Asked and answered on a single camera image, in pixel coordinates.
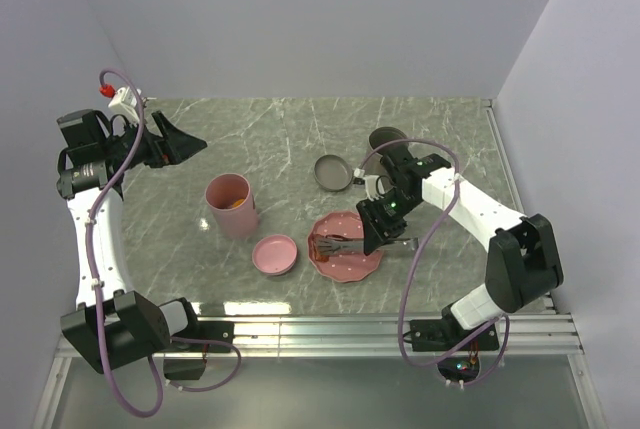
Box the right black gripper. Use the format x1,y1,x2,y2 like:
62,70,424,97
357,188,422,256

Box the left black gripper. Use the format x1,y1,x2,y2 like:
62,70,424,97
102,110,206,171

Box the metal food tongs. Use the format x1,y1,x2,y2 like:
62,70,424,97
320,235,419,257

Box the brown sausage piece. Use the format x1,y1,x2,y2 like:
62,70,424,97
311,235,334,262

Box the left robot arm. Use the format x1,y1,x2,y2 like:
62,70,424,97
56,109,207,373

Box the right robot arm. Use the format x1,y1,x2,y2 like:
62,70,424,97
353,139,564,349

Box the pink dotted plate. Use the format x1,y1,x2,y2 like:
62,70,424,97
307,211,384,283

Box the grey container lid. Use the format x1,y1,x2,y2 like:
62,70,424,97
313,154,353,192

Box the pink cylindrical container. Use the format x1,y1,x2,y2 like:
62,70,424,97
205,173,259,239

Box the grey cylindrical container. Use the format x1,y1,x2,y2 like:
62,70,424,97
367,126,410,154

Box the pink container lid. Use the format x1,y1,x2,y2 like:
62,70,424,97
252,234,298,276

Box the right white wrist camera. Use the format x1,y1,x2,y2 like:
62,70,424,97
353,168,386,201

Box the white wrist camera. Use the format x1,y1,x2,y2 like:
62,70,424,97
353,168,386,201
99,84,145,124

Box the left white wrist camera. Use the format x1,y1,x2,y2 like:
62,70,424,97
99,84,145,124

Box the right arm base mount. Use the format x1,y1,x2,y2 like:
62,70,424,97
401,319,509,389

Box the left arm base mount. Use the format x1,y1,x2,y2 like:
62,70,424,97
162,321,235,383

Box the aluminium mounting rail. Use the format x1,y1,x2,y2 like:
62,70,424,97
34,314,607,428

